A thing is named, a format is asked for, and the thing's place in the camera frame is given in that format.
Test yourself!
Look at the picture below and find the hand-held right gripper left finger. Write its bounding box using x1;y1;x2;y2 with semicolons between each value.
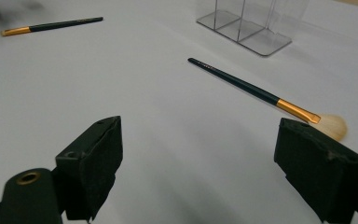
55;116;124;222

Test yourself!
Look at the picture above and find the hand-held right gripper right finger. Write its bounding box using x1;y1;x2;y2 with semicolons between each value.
273;117;358;224

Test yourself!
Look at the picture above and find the thin black gold makeup brush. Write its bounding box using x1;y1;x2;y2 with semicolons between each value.
0;16;104;37

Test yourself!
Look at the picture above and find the fluffy black gold makeup brush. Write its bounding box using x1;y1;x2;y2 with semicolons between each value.
187;57;349;142

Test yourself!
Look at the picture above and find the clear acrylic divided organizer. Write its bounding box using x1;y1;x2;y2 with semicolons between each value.
196;0;310;57

